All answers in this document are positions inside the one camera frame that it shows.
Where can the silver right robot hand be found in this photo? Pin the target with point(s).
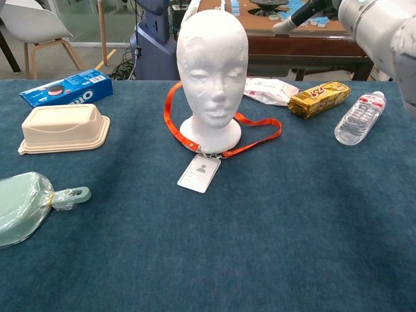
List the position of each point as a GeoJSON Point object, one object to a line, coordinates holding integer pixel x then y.
{"type": "Point", "coordinates": [312, 13]}

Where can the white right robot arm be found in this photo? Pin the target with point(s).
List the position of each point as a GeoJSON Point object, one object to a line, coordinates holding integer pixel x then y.
{"type": "Point", "coordinates": [383, 26]}

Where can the white foam mannequin head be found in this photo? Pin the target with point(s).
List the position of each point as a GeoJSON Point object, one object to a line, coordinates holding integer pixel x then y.
{"type": "Point", "coordinates": [211, 65]}

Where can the brown mahjong table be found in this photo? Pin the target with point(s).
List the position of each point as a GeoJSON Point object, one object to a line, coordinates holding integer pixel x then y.
{"type": "Point", "coordinates": [308, 48]}

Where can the black round disc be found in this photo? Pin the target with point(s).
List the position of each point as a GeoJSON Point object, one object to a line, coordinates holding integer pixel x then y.
{"type": "Point", "coordinates": [268, 4]}

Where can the gold biscuit packet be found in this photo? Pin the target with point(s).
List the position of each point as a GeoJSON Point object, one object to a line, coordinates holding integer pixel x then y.
{"type": "Point", "coordinates": [318, 99]}

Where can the white snack packet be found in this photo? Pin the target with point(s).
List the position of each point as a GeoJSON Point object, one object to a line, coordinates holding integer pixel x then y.
{"type": "Point", "coordinates": [266, 91]}

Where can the clear plastic water bottle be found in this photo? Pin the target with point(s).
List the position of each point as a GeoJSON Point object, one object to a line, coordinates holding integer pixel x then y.
{"type": "Point", "coordinates": [357, 120]}

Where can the blue grey machine base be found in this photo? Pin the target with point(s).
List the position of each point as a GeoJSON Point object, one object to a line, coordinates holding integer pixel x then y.
{"type": "Point", "coordinates": [152, 48]}

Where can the wooden pole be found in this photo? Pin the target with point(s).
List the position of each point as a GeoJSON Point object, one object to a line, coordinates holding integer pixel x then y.
{"type": "Point", "coordinates": [102, 32]}

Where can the blue Oreo cookie box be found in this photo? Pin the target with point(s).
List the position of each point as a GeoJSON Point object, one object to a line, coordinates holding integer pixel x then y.
{"type": "Point", "coordinates": [65, 89]}

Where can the beige plastic lunch box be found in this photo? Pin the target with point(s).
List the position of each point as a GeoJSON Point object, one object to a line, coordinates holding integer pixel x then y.
{"type": "Point", "coordinates": [61, 126]}

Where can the white chair with wooden legs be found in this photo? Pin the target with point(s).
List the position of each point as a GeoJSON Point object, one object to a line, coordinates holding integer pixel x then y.
{"type": "Point", "coordinates": [32, 22]}

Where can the blue table cloth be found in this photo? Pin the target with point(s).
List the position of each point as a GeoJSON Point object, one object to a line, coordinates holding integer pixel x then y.
{"type": "Point", "coordinates": [130, 276]}

